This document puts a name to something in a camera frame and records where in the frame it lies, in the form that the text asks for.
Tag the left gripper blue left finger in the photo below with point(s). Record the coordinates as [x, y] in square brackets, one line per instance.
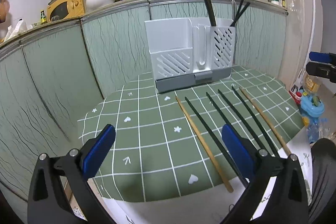
[95, 150]

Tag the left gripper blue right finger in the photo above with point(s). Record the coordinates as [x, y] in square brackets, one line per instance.
[241, 150]

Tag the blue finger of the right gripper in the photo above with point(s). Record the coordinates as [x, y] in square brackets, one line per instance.
[319, 57]

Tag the black chopstick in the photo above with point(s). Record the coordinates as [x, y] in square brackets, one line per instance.
[266, 136]
[210, 12]
[240, 14]
[230, 105]
[218, 144]
[237, 13]
[219, 111]

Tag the wooden chopstick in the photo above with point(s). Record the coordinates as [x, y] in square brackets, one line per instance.
[268, 122]
[206, 148]

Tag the red cap sauce bottle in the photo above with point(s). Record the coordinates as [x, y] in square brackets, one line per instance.
[298, 97]

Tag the blue plastic toy kettle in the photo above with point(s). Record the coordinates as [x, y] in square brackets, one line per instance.
[312, 107]

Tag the green checked tablecloth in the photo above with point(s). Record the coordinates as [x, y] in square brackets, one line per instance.
[157, 171]

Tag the white grey utensil holder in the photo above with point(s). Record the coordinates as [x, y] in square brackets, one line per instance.
[187, 52]

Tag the green glass bottle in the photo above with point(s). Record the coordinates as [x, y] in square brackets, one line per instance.
[43, 17]

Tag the yellow toy microwave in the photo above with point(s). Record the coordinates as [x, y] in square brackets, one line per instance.
[65, 9]

